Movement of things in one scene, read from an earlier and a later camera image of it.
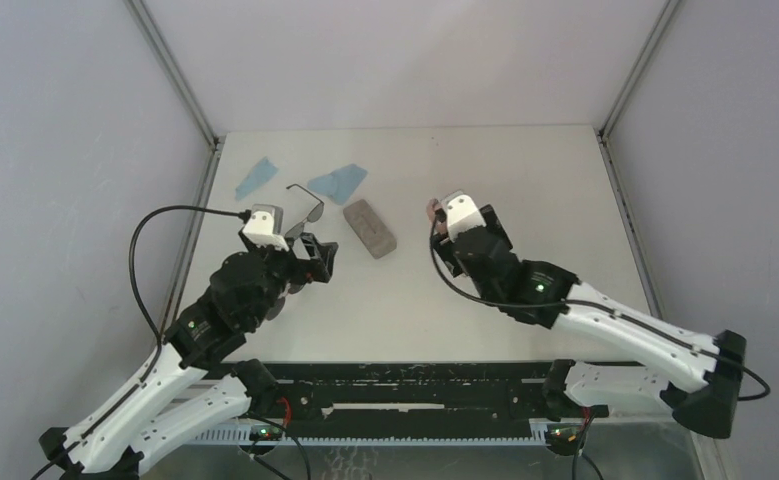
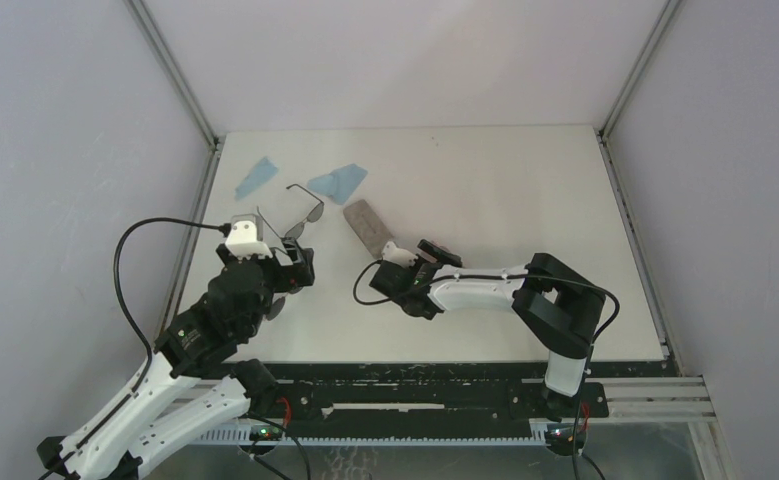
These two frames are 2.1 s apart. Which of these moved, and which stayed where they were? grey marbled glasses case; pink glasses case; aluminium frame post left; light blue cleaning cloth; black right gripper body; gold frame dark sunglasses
Moved: black right gripper body; pink glasses case
Stayed: light blue cleaning cloth; grey marbled glasses case; aluminium frame post left; gold frame dark sunglasses
